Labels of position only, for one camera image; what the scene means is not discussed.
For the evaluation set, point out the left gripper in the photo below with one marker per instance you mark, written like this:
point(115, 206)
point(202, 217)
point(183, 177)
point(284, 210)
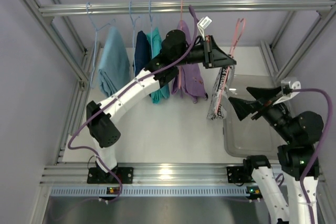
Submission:
point(207, 54)

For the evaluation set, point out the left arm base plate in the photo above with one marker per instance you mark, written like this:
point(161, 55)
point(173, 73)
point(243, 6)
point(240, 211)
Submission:
point(97, 176)

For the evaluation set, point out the purple trousers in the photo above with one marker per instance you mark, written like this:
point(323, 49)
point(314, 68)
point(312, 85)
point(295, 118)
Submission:
point(192, 83)

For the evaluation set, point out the aluminium frame post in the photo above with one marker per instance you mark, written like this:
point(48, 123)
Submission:
point(80, 70)
point(293, 39)

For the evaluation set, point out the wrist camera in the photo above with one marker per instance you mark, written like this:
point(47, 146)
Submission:
point(202, 24)
point(289, 87)

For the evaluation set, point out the newspaper print trousers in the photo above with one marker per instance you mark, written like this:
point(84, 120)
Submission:
point(219, 111)

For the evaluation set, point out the left aluminium frame post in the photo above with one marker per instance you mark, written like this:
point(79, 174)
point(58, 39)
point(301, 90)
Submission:
point(80, 70)

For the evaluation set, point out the teal trousers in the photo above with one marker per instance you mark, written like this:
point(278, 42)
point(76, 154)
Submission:
point(164, 92)

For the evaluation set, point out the blue hanger with teal trousers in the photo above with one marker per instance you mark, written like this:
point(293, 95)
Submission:
point(151, 24)

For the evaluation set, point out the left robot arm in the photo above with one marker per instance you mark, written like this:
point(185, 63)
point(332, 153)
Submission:
point(163, 68)

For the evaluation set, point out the light blue trousers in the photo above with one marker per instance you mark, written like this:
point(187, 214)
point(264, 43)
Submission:
point(114, 65)

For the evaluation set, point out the navy trousers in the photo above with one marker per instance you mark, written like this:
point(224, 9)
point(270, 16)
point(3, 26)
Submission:
point(142, 54)

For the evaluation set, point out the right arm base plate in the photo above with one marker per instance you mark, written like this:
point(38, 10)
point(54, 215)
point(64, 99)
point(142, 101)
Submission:
point(238, 175)

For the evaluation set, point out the pink hanger with purple trousers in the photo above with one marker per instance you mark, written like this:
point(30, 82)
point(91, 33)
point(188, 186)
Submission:
point(180, 68)

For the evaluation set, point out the blue hanger leftmost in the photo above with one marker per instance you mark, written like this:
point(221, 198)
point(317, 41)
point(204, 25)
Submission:
point(97, 29)

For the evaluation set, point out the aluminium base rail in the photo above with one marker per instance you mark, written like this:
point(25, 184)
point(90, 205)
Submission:
point(66, 174)

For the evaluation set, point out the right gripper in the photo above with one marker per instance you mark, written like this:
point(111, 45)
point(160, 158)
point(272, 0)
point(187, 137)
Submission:
point(261, 107)

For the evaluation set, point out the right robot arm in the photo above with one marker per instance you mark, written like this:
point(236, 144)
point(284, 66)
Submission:
point(297, 157)

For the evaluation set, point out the right aluminium frame post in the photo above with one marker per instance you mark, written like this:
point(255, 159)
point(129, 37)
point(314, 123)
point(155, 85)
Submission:
point(293, 39)

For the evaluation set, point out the clear plastic bin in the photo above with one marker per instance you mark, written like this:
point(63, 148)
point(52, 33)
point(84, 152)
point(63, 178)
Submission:
point(249, 137)

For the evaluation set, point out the aluminium hanging rail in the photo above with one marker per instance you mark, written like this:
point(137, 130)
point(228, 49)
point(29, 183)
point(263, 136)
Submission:
point(66, 10)

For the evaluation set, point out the pink wire hanger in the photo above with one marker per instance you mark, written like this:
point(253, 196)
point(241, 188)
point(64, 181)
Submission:
point(239, 29)

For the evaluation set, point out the grey slotted cable duct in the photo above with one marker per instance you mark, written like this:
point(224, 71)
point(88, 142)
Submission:
point(154, 191)

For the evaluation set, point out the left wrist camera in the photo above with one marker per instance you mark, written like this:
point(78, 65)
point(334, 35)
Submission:
point(202, 24)

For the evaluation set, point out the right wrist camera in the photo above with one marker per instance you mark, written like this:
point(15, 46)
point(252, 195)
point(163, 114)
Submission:
point(289, 87)

